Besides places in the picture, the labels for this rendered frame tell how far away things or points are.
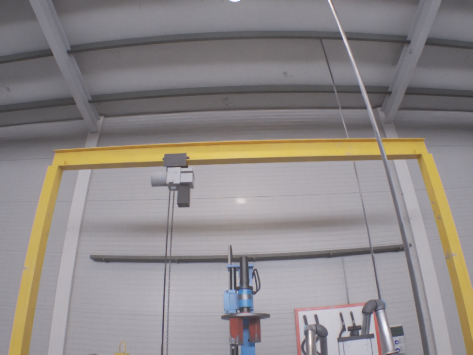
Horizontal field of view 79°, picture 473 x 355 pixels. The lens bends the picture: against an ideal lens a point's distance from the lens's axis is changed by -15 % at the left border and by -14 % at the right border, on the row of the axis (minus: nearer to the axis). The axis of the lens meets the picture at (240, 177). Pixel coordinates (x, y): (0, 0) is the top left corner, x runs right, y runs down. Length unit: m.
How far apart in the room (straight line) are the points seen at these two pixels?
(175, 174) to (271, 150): 1.27
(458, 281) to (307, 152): 2.47
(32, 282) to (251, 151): 3.17
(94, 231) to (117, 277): 1.11
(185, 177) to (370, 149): 2.49
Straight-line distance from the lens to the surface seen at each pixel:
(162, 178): 4.17
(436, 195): 4.63
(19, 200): 8.34
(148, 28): 6.84
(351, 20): 6.98
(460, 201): 8.15
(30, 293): 4.35
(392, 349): 3.60
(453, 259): 4.41
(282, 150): 4.38
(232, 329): 3.83
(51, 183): 4.76
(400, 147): 4.89
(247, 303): 3.97
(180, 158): 4.25
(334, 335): 6.16
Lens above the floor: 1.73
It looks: 29 degrees up
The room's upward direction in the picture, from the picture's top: 2 degrees counter-clockwise
